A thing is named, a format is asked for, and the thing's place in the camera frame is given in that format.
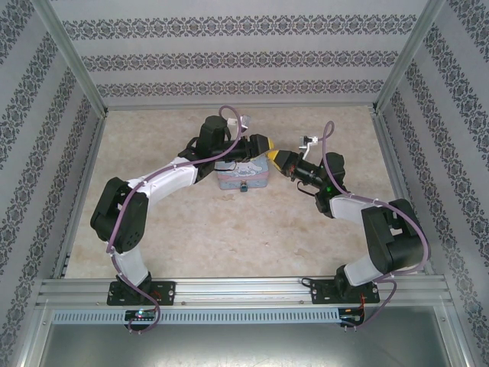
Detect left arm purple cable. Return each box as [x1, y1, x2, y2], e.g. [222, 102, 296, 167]
[106, 106, 248, 334]

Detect aluminium frame post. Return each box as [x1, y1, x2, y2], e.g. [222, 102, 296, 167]
[32, 0, 108, 116]
[372, 0, 449, 114]

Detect right controller circuit board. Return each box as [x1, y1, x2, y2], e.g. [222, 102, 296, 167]
[338, 313, 367, 326]

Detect left controller circuit board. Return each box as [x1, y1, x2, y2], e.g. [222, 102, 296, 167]
[125, 309, 158, 323]

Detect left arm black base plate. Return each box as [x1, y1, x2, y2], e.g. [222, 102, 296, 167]
[108, 281, 176, 307]

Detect grey metal sheet panel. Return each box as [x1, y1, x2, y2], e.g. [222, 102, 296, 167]
[22, 304, 469, 367]

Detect controller circuit board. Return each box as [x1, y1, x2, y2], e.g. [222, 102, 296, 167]
[125, 309, 158, 323]
[338, 313, 367, 326]

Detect pastel cartoon tin box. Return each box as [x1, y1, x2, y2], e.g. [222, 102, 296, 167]
[214, 154, 274, 190]

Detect aluminium side rail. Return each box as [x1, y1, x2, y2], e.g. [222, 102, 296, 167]
[372, 110, 436, 275]
[52, 113, 108, 280]

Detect aluminium mounting rail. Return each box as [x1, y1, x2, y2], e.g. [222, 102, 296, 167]
[37, 275, 449, 307]

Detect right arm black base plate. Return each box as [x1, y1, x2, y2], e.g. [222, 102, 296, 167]
[311, 278, 381, 305]

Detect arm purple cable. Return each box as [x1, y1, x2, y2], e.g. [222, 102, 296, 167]
[322, 121, 431, 330]
[106, 106, 248, 334]

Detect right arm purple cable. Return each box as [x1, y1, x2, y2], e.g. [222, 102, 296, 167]
[322, 121, 431, 330]

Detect slotted grey cable duct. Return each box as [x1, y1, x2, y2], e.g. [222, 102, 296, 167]
[51, 308, 342, 324]

